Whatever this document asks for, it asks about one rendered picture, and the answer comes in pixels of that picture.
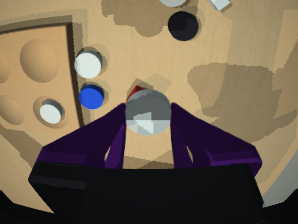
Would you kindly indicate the tan tray with round pockets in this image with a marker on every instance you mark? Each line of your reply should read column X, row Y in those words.
column 37, row 65

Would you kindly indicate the black disc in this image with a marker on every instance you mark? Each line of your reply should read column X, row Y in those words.
column 183, row 26

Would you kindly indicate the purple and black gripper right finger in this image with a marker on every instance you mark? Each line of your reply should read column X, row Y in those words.
column 208, row 144

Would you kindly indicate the white disc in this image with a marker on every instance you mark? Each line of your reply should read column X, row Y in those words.
column 148, row 112
column 88, row 64
column 51, row 111
column 172, row 3

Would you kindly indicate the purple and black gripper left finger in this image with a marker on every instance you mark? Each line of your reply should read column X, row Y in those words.
column 89, row 144

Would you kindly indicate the small grey block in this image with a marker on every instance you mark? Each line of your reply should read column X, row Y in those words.
column 218, row 4

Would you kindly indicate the blue disc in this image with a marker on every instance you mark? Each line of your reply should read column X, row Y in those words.
column 91, row 96

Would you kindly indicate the red cube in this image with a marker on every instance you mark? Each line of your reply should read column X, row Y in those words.
column 137, row 88

